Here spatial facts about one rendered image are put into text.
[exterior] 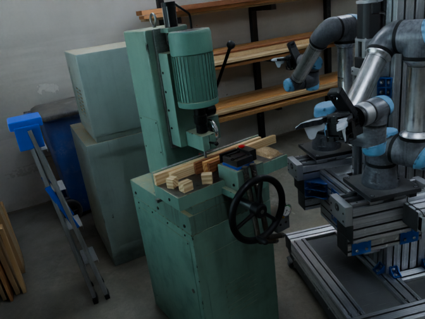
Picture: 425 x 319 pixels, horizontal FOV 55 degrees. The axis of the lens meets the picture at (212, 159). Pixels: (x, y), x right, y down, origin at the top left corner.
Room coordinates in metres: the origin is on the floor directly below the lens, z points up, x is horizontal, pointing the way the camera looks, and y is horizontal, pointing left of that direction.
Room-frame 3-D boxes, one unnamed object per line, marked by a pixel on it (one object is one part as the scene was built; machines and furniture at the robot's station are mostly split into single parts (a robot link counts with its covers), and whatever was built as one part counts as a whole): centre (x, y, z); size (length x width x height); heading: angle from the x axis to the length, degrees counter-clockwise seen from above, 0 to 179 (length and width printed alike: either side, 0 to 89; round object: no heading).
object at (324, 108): (2.04, -0.61, 0.98); 0.13 x 0.12 x 0.14; 113
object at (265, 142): (1.80, -0.07, 0.92); 0.61 x 0.02 x 0.04; 123
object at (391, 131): (1.54, -0.69, 0.98); 0.13 x 0.12 x 0.14; 35
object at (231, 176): (1.60, -0.11, 0.92); 0.15 x 0.13 x 0.09; 123
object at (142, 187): (1.84, 0.10, 0.76); 0.57 x 0.45 x 0.09; 33
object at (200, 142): (1.76, 0.04, 1.03); 0.14 x 0.07 x 0.09; 33
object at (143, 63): (1.98, 0.19, 1.16); 0.22 x 0.22 x 0.72; 33
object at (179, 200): (1.67, -0.07, 0.87); 0.61 x 0.30 x 0.06; 123
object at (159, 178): (1.78, 0.00, 0.93); 0.60 x 0.02 x 0.05; 123
